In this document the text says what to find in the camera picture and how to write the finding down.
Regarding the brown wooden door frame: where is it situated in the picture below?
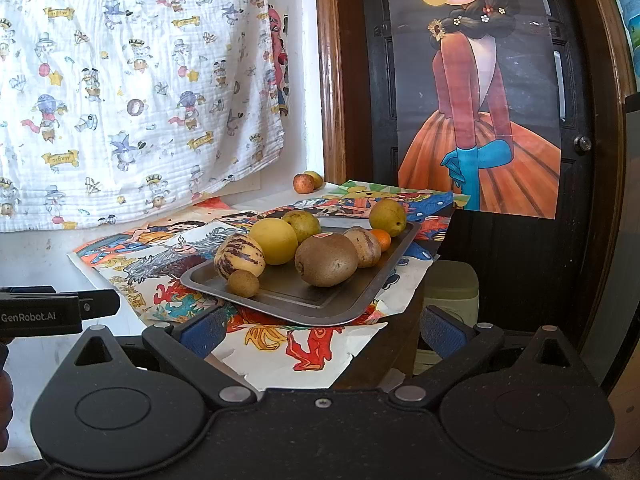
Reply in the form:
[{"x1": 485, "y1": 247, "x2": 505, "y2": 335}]
[{"x1": 314, "y1": 0, "x2": 640, "y2": 396}]

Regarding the grey metal tray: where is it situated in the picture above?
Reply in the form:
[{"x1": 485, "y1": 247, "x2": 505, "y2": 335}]
[{"x1": 180, "y1": 217, "x2": 422, "y2": 328}]

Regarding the white cartoon printed blanket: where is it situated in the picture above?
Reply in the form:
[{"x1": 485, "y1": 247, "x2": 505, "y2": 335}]
[{"x1": 0, "y1": 0, "x2": 290, "y2": 233}]

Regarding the olive green plastic container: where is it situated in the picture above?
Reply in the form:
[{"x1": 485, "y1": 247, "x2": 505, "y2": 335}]
[{"x1": 415, "y1": 260, "x2": 481, "y2": 376}]

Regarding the brown kiwi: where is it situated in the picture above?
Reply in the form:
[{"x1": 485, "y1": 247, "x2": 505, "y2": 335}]
[{"x1": 294, "y1": 232, "x2": 359, "y2": 288}]

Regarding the small green pear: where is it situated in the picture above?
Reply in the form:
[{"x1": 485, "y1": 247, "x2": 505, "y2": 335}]
[{"x1": 282, "y1": 210, "x2": 322, "y2": 245}]

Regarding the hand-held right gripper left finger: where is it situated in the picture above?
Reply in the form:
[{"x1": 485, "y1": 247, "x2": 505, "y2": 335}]
[{"x1": 60, "y1": 305, "x2": 258, "y2": 408}]

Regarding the wall poster orange dress figure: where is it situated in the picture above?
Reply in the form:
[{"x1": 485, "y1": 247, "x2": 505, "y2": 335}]
[{"x1": 382, "y1": 0, "x2": 563, "y2": 220}]

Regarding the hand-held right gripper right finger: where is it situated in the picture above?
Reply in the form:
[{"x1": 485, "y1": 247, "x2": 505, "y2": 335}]
[{"x1": 385, "y1": 305, "x2": 583, "y2": 408}]

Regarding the large green pear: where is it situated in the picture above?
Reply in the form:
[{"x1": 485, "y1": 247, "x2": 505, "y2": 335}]
[{"x1": 369, "y1": 198, "x2": 407, "y2": 238}]

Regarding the cartoon printed tablecloth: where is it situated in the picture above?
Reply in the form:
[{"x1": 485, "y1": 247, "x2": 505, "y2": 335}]
[{"x1": 67, "y1": 178, "x2": 473, "y2": 393}]

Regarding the red cartoon wall sticker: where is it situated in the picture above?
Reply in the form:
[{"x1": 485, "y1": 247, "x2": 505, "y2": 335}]
[{"x1": 267, "y1": 5, "x2": 291, "y2": 118}]

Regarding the bold striped pepino melon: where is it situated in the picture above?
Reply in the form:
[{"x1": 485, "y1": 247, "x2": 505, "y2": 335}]
[{"x1": 214, "y1": 234, "x2": 266, "y2": 280}]

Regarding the pale pepino melon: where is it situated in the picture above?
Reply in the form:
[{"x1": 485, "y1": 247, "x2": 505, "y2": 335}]
[{"x1": 343, "y1": 226, "x2": 383, "y2": 268}]

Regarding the small brown longan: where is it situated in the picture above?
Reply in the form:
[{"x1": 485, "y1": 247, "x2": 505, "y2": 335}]
[{"x1": 227, "y1": 269, "x2": 261, "y2": 298}]

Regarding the wooden table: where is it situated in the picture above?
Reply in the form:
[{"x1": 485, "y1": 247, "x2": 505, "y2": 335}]
[{"x1": 332, "y1": 210, "x2": 451, "y2": 391}]

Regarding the round yellow citrus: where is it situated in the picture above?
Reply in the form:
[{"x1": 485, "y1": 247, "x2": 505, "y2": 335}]
[{"x1": 248, "y1": 217, "x2": 299, "y2": 266}]

